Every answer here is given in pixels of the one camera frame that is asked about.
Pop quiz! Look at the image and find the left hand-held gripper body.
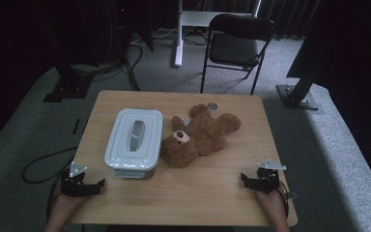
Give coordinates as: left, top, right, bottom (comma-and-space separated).
61, 160, 89, 197

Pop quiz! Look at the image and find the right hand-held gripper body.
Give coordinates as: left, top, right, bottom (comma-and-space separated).
256, 159, 288, 195

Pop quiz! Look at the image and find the translucent brown storage box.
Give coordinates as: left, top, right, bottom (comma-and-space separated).
113, 165, 157, 180

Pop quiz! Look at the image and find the white storage box lid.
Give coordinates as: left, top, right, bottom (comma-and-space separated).
103, 107, 164, 172

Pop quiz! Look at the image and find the brown teddy bear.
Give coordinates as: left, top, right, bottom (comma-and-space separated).
159, 102, 243, 169

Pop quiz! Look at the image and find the person's left hand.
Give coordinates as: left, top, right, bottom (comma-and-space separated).
49, 193, 88, 224

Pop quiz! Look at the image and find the person's right hand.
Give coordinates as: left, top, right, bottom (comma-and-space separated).
256, 188, 288, 224

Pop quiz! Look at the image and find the black stand with bolted base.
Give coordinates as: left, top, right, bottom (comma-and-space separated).
275, 62, 321, 111

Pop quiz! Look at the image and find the black stand with flat base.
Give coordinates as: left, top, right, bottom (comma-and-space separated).
43, 59, 95, 103

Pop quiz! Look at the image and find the black folding chair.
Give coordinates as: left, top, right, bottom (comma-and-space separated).
199, 13, 276, 96

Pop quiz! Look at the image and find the dark pleated curtain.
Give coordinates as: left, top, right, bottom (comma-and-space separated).
258, 0, 324, 41

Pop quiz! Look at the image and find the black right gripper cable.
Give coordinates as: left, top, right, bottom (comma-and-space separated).
271, 178, 291, 220

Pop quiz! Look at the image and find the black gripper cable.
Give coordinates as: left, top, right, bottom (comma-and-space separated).
45, 175, 66, 223
271, 178, 291, 220

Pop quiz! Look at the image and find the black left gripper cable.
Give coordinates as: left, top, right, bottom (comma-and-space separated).
45, 175, 66, 223

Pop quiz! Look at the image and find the black looped floor cable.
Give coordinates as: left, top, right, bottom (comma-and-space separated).
21, 146, 79, 185

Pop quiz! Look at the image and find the bundle of black floor cables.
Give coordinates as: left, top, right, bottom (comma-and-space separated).
71, 40, 144, 92

